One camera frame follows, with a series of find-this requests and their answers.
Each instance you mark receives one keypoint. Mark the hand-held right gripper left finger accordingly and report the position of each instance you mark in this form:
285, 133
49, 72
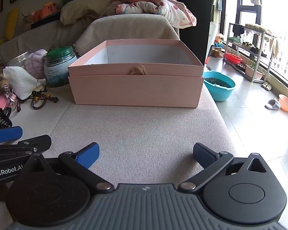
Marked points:
88, 155

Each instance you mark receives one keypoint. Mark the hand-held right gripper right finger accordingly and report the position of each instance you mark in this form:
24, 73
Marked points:
202, 154

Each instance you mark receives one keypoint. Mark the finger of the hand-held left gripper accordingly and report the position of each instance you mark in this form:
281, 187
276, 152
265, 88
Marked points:
26, 142
6, 134

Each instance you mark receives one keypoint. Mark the white towel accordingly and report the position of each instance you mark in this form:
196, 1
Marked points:
21, 81

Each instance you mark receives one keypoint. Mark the purple fluffy scrunchie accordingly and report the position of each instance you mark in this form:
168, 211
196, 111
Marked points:
36, 63

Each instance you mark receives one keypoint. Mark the pink cardboard box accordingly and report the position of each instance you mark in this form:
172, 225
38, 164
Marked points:
134, 91

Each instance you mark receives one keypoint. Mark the black claw hair clip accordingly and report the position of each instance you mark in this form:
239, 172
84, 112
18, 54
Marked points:
1, 119

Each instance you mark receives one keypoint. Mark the blue plastic basin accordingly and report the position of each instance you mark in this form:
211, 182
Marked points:
218, 91

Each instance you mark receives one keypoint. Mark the clear plastic jar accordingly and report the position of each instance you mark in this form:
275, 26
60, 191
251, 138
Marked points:
16, 58

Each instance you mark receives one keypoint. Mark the green-lid jar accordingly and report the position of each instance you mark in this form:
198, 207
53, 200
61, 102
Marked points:
57, 69

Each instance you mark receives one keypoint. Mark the grey slipper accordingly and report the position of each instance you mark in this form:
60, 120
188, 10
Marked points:
273, 104

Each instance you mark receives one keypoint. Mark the tan sandals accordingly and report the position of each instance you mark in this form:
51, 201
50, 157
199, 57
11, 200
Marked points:
266, 85

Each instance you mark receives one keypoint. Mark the tan fabric item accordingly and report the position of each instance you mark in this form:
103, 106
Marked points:
136, 70

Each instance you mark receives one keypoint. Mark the potted plant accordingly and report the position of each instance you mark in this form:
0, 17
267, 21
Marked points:
253, 71

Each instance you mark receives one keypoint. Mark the red plastic basin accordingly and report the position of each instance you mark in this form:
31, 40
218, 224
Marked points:
233, 58

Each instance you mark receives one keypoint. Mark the brown boots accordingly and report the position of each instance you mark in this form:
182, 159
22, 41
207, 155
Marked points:
217, 52

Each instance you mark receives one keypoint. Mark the yellow plush toy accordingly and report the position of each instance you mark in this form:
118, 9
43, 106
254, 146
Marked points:
10, 24

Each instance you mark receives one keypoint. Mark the colourful toy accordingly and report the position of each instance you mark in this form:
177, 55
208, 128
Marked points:
219, 41

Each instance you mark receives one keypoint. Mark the beige plush toy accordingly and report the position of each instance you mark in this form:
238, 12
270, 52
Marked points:
26, 18

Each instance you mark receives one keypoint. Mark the white board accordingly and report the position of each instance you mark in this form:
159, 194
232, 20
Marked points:
212, 36

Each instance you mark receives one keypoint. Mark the black flat box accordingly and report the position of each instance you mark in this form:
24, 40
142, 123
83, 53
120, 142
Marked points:
45, 21

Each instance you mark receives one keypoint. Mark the orange plastic toy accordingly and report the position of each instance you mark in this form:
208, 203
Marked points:
46, 9

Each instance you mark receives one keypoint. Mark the beige covered sofa armrest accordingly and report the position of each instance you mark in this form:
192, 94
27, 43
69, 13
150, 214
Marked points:
129, 28

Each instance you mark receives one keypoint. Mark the metal shoe rack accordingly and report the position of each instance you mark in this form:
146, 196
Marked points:
254, 30

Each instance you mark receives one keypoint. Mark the cream pillow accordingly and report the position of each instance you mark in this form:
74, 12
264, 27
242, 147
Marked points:
81, 10

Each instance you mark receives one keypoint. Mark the floral blanket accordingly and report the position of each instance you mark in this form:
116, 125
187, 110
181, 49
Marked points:
146, 4

